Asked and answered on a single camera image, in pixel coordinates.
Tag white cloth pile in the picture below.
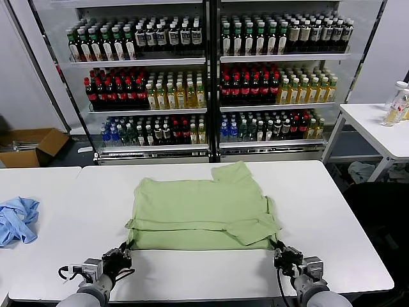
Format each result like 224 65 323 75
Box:
347 161 377 190

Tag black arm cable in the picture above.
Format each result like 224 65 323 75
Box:
58 264 84 282
275 273 300 307

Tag drinks display cabinet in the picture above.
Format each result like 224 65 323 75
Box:
28 0 214 166
209 0 389 164

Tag light green t-shirt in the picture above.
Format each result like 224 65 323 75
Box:
123 160 282 251

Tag white side table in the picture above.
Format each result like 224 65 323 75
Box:
321 102 409 191

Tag grey left wrist camera block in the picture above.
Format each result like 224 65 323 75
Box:
81 257 104 282

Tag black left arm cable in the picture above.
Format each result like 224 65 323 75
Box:
58 264 84 282

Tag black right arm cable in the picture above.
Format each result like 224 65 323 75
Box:
275 273 300 307

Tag mixed colour clothes pile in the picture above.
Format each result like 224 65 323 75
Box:
387 162 409 187

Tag white cap dark label bottle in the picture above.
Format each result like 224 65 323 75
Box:
135 24 147 54
332 19 344 52
156 24 169 52
343 19 355 51
311 20 323 52
191 21 204 51
180 22 192 51
168 22 180 52
321 20 333 52
146 24 157 53

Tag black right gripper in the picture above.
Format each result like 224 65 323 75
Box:
270 239 304 278

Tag open cardboard box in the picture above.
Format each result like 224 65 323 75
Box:
0 127 70 169

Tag grey wrist camera block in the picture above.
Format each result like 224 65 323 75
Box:
81 257 104 282
301 255 325 283

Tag clear white cap bottle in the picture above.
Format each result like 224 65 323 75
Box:
385 81 409 111

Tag grey right wrist camera block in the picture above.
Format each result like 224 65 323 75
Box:
301 255 325 283

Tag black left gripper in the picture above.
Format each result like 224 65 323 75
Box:
101 240 133 283

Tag beige label dark drink bottle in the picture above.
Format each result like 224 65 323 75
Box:
288 20 300 54
300 20 312 54

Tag clear bottle yellow liquid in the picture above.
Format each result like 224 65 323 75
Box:
382 89 409 127

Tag metal bars bundle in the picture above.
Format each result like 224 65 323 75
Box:
0 139 41 152

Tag crumpled light blue shirt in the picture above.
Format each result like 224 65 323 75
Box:
0 196 41 249

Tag green cap dark tea bottle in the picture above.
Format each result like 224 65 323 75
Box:
222 22 233 56
68 31 81 62
277 21 289 55
266 21 278 55
123 27 136 60
101 28 113 61
90 29 102 61
79 30 92 61
112 28 125 61
255 21 266 56
232 22 243 56
243 21 256 56

